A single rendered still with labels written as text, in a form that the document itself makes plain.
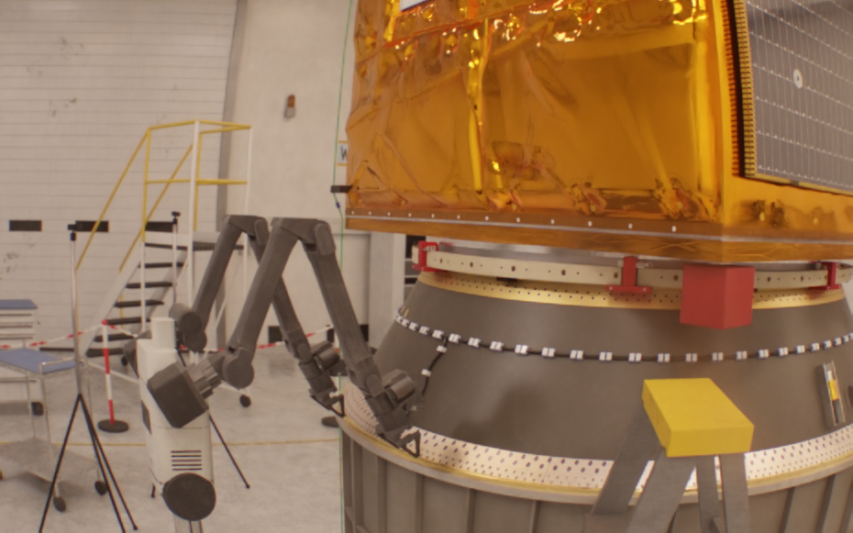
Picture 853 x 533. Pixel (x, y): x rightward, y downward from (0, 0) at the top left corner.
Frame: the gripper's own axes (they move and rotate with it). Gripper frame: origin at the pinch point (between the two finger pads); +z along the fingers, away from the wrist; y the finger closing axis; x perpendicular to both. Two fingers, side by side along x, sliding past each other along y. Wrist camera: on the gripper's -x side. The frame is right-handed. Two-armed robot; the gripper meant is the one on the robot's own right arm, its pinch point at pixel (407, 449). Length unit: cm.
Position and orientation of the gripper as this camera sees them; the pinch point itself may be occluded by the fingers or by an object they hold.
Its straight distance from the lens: 207.6
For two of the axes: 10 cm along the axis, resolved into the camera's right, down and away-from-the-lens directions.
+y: -5.2, -0.5, 8.5
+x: -7.6, 4.9, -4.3
